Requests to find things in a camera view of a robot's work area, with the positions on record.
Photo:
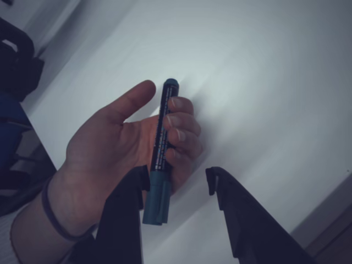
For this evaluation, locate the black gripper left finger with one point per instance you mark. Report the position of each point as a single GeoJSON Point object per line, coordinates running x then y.
{"type": "Point", "coordinates": [121, 225]}

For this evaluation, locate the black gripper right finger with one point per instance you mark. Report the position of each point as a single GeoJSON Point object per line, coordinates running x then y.
{"type": "Point", "coordinates": [253, 233]}

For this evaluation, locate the green capped black marker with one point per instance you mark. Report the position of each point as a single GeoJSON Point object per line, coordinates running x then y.
{"type": "Point", "coordinates": [163, 132]}

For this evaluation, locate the person's left forearm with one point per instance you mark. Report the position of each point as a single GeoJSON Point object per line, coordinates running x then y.
{"type": "Point", "coordinates": [33, 236]}

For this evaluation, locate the person's left hand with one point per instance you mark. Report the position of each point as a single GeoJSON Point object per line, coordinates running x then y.
{"type": "Point", "coordinates": [104, 154]}

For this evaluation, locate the purple wrist band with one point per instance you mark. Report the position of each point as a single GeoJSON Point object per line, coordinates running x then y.
{"type": "Point", "coordinates": [49, 215]}

